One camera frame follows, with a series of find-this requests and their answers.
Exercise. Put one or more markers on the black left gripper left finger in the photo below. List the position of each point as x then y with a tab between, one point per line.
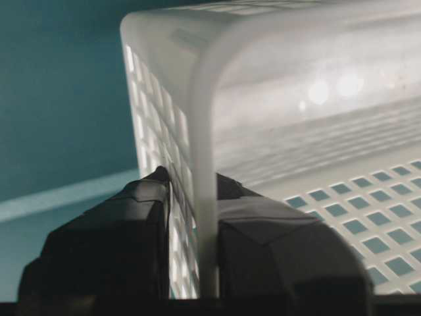
111	258

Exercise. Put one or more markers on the light green tape strip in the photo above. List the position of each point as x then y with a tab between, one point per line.
47	200

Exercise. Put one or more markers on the white perforated plastic basket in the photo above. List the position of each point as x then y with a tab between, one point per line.
315	104

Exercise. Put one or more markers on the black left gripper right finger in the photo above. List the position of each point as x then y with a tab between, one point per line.
274	258

